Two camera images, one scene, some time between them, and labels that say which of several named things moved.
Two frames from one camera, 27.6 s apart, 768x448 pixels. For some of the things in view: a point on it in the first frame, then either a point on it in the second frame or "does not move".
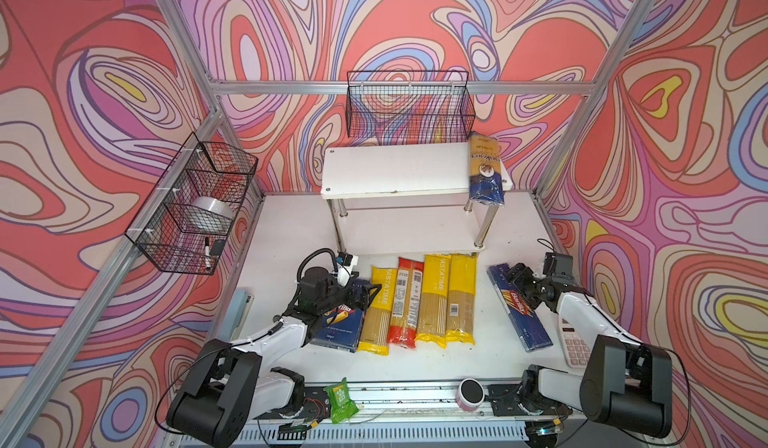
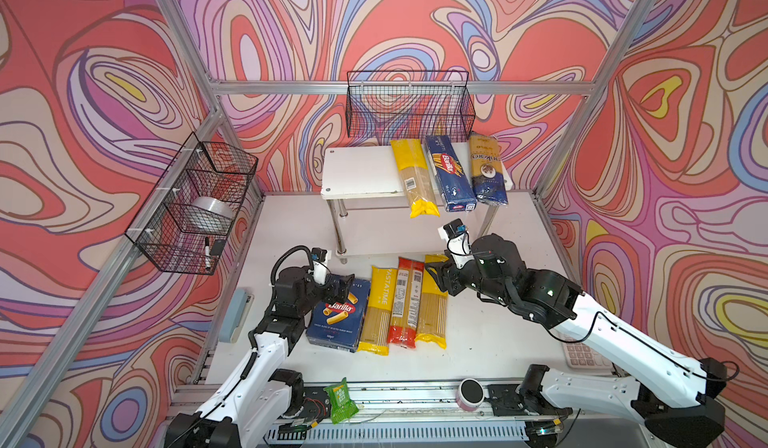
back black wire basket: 409,106 does not move
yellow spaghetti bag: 462,298 to 411,160
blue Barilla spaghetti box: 525,319 to 453,183
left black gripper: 361,298 to 338,297
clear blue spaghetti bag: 485,177 does not move
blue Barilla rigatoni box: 341,327 does not move
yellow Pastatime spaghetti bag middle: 434,300 does not move
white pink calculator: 577,349 does not move
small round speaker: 470,394 does not move
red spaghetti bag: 402,331 does not move
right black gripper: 520,272 to 449,278
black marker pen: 207,255 does not move
